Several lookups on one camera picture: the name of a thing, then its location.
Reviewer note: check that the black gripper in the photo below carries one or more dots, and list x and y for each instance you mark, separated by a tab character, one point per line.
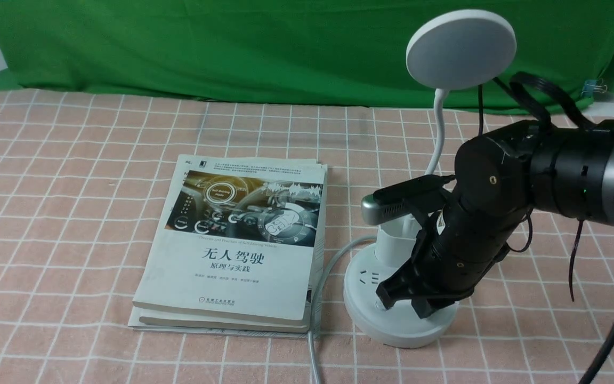
460	246

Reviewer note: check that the white desk lamp with socket base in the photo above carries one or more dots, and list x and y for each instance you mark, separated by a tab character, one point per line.
457	50

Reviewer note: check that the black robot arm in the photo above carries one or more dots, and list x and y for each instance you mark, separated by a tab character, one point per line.
569	172

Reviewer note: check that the white self-driving textbook top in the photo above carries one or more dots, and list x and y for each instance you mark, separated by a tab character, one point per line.
232	266

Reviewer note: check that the binder clip on backdrop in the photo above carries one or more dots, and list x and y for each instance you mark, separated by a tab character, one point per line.
593	86

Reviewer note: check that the green backdrop cloth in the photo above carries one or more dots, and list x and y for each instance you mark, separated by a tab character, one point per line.
345	53

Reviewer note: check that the pink checkered tablecloth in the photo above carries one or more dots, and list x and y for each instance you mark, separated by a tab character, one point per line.
83	180

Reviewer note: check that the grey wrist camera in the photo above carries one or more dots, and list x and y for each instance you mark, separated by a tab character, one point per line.
418	197

